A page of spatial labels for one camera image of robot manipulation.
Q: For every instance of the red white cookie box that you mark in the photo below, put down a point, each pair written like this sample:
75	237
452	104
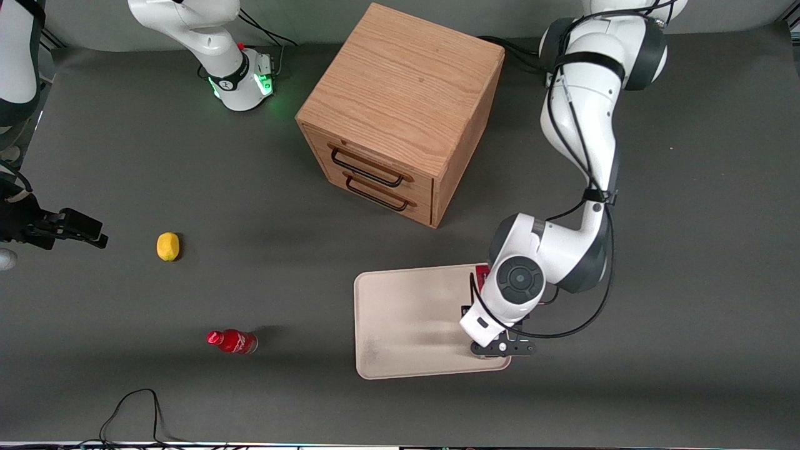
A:
482	272

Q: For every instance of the wooden drawer cabinet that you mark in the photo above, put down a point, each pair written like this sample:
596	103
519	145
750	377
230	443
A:
400	94

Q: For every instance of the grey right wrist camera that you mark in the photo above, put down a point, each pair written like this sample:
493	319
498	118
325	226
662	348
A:
6	259

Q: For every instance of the red soda bottle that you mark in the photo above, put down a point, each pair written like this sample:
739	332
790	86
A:
234	341

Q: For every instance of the wooden drawer front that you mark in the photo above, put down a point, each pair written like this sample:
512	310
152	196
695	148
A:
375	159
400	203

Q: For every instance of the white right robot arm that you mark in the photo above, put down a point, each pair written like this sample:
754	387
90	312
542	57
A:
228	59

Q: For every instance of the beige plastic tray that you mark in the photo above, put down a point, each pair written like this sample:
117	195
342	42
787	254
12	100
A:
412	320

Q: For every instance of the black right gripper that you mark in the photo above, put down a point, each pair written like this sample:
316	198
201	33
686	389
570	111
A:
19	221

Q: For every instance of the dark grey table mat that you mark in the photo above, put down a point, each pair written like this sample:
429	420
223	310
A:
250	281

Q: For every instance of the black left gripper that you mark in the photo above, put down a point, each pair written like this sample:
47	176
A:
465	310

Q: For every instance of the yellow lemon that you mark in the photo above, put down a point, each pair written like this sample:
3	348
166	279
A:
167	246

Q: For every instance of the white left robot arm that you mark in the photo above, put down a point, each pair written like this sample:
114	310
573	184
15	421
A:
581	112

